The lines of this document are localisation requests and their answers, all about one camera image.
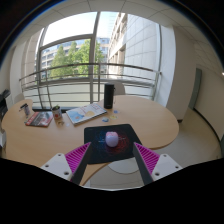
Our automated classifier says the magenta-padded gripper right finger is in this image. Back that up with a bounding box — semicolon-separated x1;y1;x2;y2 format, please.
132;141;184;186

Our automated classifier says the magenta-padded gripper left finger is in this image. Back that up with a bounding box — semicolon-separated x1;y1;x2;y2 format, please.
40;141;93;186

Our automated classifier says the pink and lilac computer mouse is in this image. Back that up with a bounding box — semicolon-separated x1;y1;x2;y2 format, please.
104;131;120;148

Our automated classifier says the black mouse pad with galaxy print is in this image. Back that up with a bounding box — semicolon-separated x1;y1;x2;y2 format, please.
83;123;143;165

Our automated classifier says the round white table base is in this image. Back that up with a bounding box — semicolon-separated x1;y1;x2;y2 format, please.
107;156;141;175

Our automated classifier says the red magazine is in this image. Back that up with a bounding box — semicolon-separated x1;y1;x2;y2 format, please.
24;110;54;128

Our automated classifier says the strawberry mug with plant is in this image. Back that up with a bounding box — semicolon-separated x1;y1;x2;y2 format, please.
50;104;63;121

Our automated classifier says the light blue picture book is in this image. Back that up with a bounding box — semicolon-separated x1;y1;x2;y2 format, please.
65;102;108;126

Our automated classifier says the small glass jar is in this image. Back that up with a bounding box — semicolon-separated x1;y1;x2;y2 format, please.
18;103;31;118

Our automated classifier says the grey door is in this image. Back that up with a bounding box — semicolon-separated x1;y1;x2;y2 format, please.
188;68;203;111

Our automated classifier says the black document tray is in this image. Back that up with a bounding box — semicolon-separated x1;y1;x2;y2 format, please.
0;89;12;118

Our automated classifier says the black cylindrical bottle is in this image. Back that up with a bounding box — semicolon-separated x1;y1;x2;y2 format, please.
103;83;116;110

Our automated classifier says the metal balcony railing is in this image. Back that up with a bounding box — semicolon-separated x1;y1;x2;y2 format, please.
18;62;163;109

